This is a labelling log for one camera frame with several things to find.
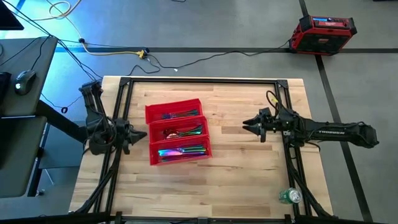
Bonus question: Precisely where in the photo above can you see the black keyboard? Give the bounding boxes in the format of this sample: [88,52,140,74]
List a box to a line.
[0,71,12,105]

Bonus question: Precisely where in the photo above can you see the iridescent spoon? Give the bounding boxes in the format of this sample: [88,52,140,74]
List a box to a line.
[164,128,202,140]
[164,124,203,136]
[163,127,203,139]

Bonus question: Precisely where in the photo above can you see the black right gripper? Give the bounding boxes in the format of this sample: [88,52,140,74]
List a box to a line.
[243,107,284,143]

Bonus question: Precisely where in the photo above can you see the dark grey side table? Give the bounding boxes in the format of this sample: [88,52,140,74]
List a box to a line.
[0,115,48,199]

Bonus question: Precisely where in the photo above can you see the black computer mouse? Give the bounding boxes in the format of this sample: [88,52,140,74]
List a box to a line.
[13,68,37,96]

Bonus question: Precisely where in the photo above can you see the cream yellow extension cord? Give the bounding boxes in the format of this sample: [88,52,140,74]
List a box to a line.
[32,0,147,60]

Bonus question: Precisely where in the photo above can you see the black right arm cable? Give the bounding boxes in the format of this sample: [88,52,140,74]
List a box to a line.
[266,90,282,118]

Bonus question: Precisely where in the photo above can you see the black monitor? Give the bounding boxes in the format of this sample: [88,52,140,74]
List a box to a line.
[0,0,25,31]

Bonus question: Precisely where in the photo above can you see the black mouse cable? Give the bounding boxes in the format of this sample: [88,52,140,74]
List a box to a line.
[29,34,52,72]

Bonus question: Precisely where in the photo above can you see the grey desk base plate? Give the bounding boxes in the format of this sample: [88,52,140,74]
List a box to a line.
[39,121,91,170]

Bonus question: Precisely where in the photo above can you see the black looped floor cable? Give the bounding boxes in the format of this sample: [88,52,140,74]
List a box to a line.
[40,93,83,114]

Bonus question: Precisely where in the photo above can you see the red black jobsite radio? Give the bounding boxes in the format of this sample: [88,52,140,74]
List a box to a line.
[288,14,358,57]

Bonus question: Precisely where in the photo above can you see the short black floor cable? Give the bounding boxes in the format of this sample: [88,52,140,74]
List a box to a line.
[127,55,162,77]

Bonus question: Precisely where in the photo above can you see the green soda can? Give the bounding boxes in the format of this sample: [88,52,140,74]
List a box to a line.
[279,187,303,205]

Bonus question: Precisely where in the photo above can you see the grey desk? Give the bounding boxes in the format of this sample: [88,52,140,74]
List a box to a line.
[0,36,59,118]

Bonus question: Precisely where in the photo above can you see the pile of metal spoons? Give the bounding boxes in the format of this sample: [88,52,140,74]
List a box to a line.
[164,126,203,138]

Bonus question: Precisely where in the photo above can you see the red plastic bin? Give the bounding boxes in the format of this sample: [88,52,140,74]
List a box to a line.
[149,134,213,167]
[148,115,210,144]
[144,98,205,124]

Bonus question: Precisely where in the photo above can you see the black desk foot bar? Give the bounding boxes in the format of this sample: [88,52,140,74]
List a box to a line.
[35,99,90,144]

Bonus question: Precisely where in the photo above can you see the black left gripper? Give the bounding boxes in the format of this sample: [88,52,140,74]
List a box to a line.
[115,119,147,156]

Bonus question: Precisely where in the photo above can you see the black radio power cable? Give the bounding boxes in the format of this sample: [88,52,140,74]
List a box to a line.
[146,39,292,70]

